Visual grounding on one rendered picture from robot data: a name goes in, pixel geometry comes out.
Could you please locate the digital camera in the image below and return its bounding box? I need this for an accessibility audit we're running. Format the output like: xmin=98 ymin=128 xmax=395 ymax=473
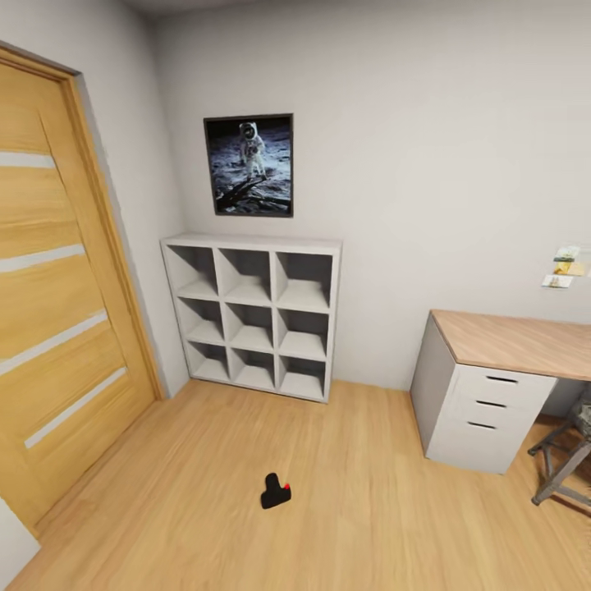
xmin=261 ymin=473 xmax=291 ymax=510

